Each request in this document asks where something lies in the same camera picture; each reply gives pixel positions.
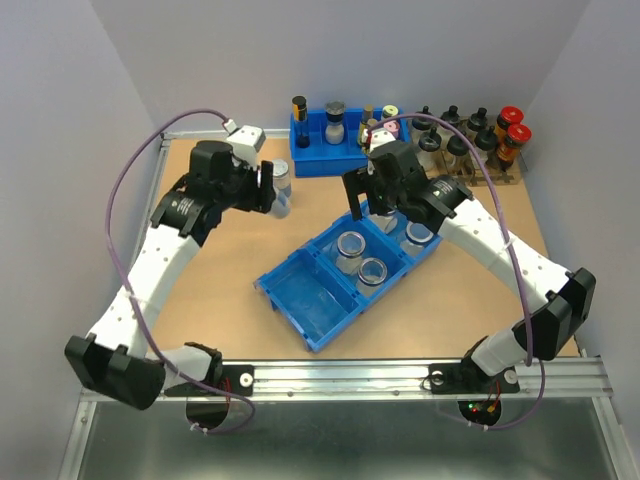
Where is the round glass jar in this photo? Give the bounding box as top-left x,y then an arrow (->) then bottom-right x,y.
400,221 -> 434,257
335,231 -> 366,275
375,211 -> 398,234
356,257 -> 388,297

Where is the foil lid jar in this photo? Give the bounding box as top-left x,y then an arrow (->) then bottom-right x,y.
270,159 -> 292,219

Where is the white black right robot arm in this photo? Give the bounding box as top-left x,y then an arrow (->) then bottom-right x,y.
342,140 -> 596,390

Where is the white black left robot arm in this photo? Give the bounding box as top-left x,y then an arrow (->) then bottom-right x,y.
64,141 -> 288,410

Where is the blue rectangular divided tray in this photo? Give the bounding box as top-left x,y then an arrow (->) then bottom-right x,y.
289,103 -> 410,178

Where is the black cap shaker front left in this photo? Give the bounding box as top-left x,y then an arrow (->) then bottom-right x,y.
417,127 -> 442,171

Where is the black cap shaker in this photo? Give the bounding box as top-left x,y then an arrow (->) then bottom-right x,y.
410,117 -> 434,142
417,127 -> 442,171
439,105 -> 460,137
466,107 -> 488,137
444,135 -> 469,174
471,126 -> 498,169

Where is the pink lid small jar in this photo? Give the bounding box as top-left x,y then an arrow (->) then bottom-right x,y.
383,121 -> 400,140

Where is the clear acrylic bottle rack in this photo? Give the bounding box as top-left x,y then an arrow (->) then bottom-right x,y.
403,115 -> 527,186

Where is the black cap shaker rear left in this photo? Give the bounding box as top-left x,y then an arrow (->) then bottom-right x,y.
410,117 -> 434,142

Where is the black cap shaker front middle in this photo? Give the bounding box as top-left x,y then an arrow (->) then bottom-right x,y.
444,135 -> 469,174

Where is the yellow label sauce bottle rear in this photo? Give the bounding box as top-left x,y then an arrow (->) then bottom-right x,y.
357,104 -> 374,146

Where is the yellow lid small jar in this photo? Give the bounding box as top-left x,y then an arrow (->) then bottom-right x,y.
381,104 -> 399,123

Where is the black cap salt grinder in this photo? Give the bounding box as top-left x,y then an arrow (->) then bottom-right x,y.
325,101 -> 346,145

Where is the black cap shaker rear middle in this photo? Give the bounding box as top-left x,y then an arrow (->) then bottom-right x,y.
439,105 -> 460,137

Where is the gold black spray bottle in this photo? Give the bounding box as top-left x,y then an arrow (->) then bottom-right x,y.
292,95 -> 310,148

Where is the black cap shaker front right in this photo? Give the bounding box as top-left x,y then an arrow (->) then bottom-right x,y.
471,126 -> 498,169

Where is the black cap shaker rear right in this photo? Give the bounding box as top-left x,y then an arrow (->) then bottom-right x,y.
466,107 -> 488,137

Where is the blue three-compartment bin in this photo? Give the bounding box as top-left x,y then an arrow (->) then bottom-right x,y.
255,202 -> 441,353

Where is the red lid jar front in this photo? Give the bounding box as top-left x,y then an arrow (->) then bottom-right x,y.
496,124 -> 532,171

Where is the red lid jar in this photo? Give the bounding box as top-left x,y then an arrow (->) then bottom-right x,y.
496,124 -> 532,171
495,105 -> 524,143

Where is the red lid jar rear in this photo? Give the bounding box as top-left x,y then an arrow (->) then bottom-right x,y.
495,105 -> 524,143

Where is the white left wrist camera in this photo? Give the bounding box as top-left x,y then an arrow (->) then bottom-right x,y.
222,119 -> 266,170

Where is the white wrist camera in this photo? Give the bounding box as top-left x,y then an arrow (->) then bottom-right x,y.
362,128 -> 395,156
222,119 -> 266,170

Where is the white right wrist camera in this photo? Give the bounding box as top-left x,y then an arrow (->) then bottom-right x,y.
362,128 -> 395,156

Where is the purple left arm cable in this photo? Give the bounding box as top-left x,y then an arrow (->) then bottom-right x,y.
106,108 -> 257,435

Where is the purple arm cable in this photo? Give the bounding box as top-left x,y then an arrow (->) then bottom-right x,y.
106,108 -> 257,435
367,112 -> 547,432

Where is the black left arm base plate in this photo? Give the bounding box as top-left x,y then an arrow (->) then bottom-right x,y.
164,363 -> 255,397

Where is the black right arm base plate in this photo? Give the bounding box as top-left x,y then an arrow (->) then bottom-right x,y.
425,361 -> 520,395

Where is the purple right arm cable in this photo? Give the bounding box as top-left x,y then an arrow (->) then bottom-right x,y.
367,112 -> 547,432

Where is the aluminium front rail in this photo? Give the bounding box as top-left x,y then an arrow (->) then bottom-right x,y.
79,355 -> 614,402

